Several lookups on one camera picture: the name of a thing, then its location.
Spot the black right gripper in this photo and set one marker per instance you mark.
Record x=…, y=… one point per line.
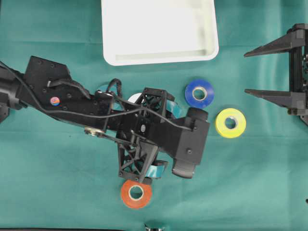
x=296, y=99

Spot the metal object at bottom edge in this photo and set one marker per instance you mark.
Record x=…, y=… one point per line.
x=150, y=228

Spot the orange tape roll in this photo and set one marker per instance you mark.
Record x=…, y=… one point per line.
x=135, y=195

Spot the white tape roll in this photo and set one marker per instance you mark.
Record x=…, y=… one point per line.
x=133, y=98

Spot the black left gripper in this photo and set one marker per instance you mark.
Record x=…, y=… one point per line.
x=137, y=155

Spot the blue tape roll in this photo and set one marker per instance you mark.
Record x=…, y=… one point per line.
x=199, y=93

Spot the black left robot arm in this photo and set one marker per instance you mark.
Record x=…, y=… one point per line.
x=48, y=87

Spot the white plastic tray case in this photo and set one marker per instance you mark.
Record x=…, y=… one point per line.
x=158, y=31

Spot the yellow tape roll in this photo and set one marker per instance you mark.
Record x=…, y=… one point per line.
x=230, y=123

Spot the green table cloth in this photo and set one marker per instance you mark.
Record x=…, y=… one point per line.
x=54, y=175

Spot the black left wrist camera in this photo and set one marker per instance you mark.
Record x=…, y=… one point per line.
x=184, y=141

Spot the green tape roll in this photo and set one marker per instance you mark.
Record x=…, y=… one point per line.
x=103, y=88

